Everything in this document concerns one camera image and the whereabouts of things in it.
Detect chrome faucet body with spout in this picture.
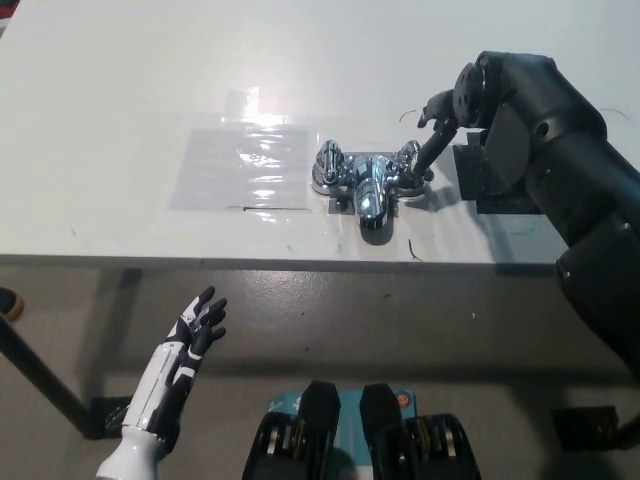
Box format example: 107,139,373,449
308,153,431,229

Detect chrome faucet lever handle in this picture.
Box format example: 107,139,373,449
397,140,434,184
313,139,344,184

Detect black table foot plate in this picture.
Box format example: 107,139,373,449
549,405,624,451
89,394,134,441

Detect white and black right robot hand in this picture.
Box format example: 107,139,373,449
412,89,459,177

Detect black shoe with tan sole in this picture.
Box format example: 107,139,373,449
0,286,26,321

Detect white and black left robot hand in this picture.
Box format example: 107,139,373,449
122,285,227,444

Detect black metal table leg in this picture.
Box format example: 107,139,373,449
0,312,99,441

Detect black tape patch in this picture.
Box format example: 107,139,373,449
452,130,544,216

